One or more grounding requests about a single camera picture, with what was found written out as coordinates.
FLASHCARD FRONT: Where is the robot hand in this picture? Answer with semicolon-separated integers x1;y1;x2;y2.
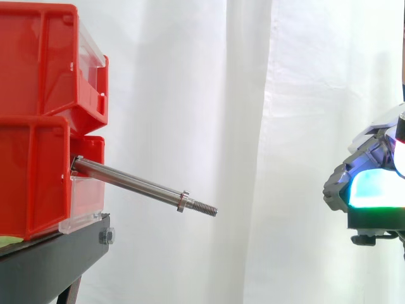
322;102;405;246

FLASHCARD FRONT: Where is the metal rod with threaded end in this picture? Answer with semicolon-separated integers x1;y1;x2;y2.
70;155;219;219

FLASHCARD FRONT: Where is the red bin with clear plate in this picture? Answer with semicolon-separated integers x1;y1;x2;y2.
0;4;109;134
0;115;110;240

